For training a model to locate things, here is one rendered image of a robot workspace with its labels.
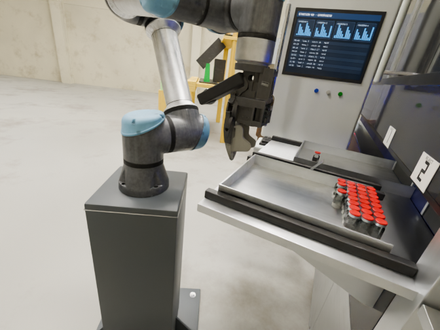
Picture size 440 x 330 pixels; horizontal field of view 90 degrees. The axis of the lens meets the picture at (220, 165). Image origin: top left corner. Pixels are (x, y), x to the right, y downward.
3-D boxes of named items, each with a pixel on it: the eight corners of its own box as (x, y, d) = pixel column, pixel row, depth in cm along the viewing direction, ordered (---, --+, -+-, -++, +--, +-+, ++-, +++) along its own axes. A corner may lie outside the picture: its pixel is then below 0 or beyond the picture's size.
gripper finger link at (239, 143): (245, 169, 49) (252, 129, 45) (221, 162, 51) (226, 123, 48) (249, 165, 52) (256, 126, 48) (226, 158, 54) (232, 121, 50)
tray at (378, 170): (391, 169, 85) (395, 160, 84) (410, 198, 63) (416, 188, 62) (301, 147, 98) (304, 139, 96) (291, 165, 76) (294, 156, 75)
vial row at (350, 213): (349, 197, 59) (355, 182, 57) (353, 236, 44) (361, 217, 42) (340, 194, 60) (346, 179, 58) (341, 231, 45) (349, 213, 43)
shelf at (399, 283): (386, 169, 90) (388, 165, 90) (479, 329, 32) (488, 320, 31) (272, 141, 108) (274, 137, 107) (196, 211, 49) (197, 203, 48)
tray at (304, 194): (368, 197, 61) (373, 186, 59) (385, 260, 39) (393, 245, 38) (253, 164, 74) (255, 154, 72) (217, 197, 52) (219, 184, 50)
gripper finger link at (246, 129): (249, 165, 52) (256, 126, 48) (226, 158, 54) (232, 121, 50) (254, 161, 54) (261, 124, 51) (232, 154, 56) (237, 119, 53)
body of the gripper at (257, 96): (259, 131, 44) (272, 66, 39) (221, 122, 47) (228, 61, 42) (269, 126, 51) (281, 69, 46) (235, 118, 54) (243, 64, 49)
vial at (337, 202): (340, 205, 54) (347, 190, 53) (340, 210, 53) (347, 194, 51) (330, 203, 55) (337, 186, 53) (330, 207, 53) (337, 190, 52)
